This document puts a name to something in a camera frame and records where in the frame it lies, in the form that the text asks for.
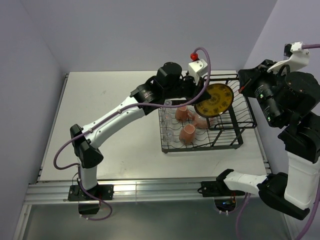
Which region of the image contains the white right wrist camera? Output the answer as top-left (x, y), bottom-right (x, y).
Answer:
top-left (267, 41), bottom-right (310, 73)

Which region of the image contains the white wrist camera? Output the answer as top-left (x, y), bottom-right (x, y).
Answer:
top-left (188, 53), bottom-right (208, 85)
top-left (267, 41), bottom-right (310, 73)

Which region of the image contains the aluminium rail frame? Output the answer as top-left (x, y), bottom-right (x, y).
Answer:
top-left (13, 178), bottom-right (299, 240)

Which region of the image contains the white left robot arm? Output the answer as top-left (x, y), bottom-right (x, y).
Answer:
top-left (70, 59), bottom-right (211, 200)

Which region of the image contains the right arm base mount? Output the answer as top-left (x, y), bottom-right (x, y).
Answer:
top-left (197, 180), bottom-right (246, 212)

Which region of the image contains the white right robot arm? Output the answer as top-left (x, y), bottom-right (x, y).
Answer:
top-left (216, 59), bottom-right (320, 220)

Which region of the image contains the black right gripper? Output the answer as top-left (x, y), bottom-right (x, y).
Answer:
top-left (236, 57), bottom-right (285, 125)

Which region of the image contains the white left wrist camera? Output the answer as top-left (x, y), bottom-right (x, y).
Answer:
top-left (188, 53), bottom-right (208, 85)

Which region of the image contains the black wire dish rack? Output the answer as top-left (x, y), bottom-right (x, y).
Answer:
top-left (158, 73), bottom-right (257, 154)

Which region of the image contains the clear shot glass front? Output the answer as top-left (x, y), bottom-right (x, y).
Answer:
top-left (162, 129), bottom-right (175, 143)

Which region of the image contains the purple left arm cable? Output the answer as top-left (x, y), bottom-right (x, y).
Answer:
top-left (53, 46), bottom-right (211, 221)

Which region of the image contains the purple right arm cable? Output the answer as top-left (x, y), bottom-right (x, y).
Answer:
top-left (236, 43), bottom-right (320, 240)

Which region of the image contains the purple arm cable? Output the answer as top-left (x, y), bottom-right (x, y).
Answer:
top-left (236, 43), bottom-right (320, 240)
top-left (53, 46), bottom-right (211, 221)

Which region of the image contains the red floral patterned bowl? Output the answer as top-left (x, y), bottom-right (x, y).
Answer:
top-left (193, 114), bottom-right (214, 129)

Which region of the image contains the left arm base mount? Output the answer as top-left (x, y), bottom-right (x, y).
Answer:
top-left (67, 184), bottom-right (114, 215)

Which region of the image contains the yellow patterned plate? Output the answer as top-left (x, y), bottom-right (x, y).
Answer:
top-left (194, 83), bottom-right (234, 118)

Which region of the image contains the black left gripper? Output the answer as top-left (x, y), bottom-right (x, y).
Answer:
top-left (163, 71), bottom-right (211, 106)

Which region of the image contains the pink mug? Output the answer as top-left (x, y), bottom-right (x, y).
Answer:
top-left (175, 105), bottom-right (194, 122)
top-left (179, 124), bottom-right (196, 145)

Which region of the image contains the clear shot glass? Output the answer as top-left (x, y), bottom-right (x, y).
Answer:
top-left (162, 111), bottom-right (173, 126)
top-left (161, 99), bottom-right (173, 112)
top-left (162, 129), bottom-right (175, 143)

